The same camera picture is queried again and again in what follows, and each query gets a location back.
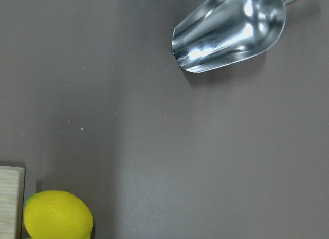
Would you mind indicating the metal scoop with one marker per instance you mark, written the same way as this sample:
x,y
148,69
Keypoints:
x,y
223,32

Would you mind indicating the yellow lemon near board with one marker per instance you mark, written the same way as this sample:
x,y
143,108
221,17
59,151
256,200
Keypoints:
x,y
57,214

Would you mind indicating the bamboo cutting board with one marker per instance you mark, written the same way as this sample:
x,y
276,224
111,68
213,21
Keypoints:
x,y
12,195

